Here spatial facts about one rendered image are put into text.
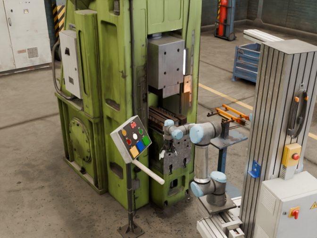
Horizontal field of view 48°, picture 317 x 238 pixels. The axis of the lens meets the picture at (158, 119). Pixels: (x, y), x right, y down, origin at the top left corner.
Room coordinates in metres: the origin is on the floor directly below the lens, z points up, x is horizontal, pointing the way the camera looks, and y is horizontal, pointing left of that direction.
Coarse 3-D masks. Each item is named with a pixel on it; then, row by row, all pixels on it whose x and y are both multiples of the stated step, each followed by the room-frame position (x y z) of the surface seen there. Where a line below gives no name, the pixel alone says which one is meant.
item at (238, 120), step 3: (216, 108) 3.40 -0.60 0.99; (219, 111) 3.35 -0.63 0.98; (222, 111) 3.32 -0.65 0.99; (225, 114) 3.27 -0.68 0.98; (228, 114) 3.25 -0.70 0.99; (234, 117) 3.19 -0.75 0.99; (237, 120) 3.13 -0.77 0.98; (240, 120) 3.12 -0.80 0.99; (243, 120) 3.09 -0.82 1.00; (240, 123) 3.11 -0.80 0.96; (243, 123) 3.08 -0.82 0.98
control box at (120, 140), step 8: (128, 120) 2.74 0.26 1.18; (136, 120) 2.76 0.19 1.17; (120, 128) 2.56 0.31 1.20; (128, 128) 2.63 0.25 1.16; (136, 128) 2.70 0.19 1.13; (144, 128) 2.78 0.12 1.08; (112, 136) 2.53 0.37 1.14; (120, 136) 2.51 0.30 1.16; (128, 136) 2.57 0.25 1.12; (120, 144) 2.49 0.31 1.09; (128, 144) 2.52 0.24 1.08; (144, 144) 2.66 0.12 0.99; (120, 152) 2.50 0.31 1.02; (128, 152) 2.47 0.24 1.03; (128, 160) 2.46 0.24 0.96
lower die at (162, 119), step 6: (156, 108) 3.40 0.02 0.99; (150, 114) 3.26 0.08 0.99; (156, 114) 3.25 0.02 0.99; (168, 114) 3.25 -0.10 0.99; (150, 120) 3.16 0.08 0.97; (156, 120) 3.14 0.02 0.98; (162, 120) 3.12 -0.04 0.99; (174, 120) 3.11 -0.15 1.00; (156, 126) 3.09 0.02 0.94; (162, 126) 3.02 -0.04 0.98
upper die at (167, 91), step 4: (176, 84) 3.12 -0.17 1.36; (148, 88) 3.19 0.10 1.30; (152, 88) 3.14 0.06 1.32; (164, 88) 3.03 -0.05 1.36; (168, 88) 3.06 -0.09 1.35; (172, 88) 3.09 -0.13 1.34; (176, 88) 3.12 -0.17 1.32; (152, 92) 3.14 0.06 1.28; (156, 92) 3.09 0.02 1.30; (160, 92) 3.04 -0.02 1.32; (164, 92) 3.03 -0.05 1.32; (168, 92) 3.06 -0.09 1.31; (172, 92) 3.09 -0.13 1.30; (176, 92) 3.12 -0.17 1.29; (160, 96) 3.04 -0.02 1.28; (164, 96) 3.03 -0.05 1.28
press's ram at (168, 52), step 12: (168, 36) 3.30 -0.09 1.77; (156, 48) 3.01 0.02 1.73; (168, 48) 3.06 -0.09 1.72; (180, 48) 3.14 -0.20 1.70; (156, 60) 3.01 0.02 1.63; (168, 60) 3.06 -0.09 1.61; (180, 60) 3.15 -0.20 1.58; (156, 72) 3.01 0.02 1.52; (168, 72) 3.06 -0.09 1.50; (180, 72) 3.15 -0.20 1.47; (156, 84) 3.01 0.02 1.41; (168, 84) 3.06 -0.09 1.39
